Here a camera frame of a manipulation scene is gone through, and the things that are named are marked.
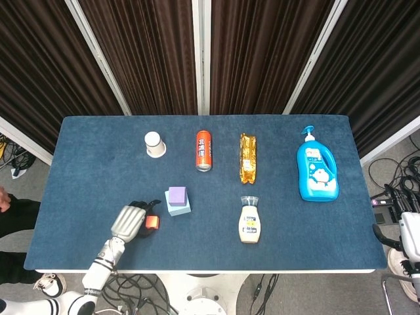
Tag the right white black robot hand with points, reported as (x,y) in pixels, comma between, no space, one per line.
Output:
(410,233)

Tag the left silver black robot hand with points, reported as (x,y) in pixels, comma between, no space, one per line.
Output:
(128,221)

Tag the bystander bare hand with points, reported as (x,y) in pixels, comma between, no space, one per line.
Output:
(3,200)

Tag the orange cube with yellow face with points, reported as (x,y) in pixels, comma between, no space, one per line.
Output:
(153,222)

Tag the purple cube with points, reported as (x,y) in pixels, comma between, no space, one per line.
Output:
(178,196)

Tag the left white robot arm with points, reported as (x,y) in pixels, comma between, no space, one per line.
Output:
(98,272)

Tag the bystander black sleeved forearm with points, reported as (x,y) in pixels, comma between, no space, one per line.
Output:
(23,215)

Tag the black power strip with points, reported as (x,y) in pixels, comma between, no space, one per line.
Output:
(385,210)

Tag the light blue cube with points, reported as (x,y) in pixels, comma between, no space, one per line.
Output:
(182,211)

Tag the blue table cloth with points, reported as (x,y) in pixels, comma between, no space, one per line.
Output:
(98,164)

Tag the bystander black trouser leg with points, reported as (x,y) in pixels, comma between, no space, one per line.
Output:
(16,267)

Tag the white paper cup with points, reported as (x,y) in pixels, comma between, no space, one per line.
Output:
(154,144)

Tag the black and white sneaker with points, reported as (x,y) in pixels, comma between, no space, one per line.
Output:
(50,285)

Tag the orange soda can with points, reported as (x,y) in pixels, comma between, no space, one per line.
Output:
(204,151)

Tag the blue pump soap bottle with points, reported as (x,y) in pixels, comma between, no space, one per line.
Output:
(316,174)

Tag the white mayonnaise squeeze bottle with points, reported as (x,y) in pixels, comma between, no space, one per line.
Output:
(250,226)

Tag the gold foil snack packet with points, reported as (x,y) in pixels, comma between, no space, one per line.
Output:
(248,157)

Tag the dark brown curtain panel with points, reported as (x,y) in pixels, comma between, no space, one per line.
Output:
(33,65)
(147,55)
(262,55)
(377,65)

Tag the white partition base rail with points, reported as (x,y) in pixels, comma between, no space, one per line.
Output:
(26,141)
(390,141)

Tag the grey metal chair frame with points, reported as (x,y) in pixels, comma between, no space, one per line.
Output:
(390,295)

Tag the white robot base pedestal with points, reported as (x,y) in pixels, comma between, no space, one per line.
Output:
(203,295)

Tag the white table frame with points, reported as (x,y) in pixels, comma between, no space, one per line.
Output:
(229,271)

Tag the white partition post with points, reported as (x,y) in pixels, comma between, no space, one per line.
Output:
(201,59)
(98,59)
(315,59)

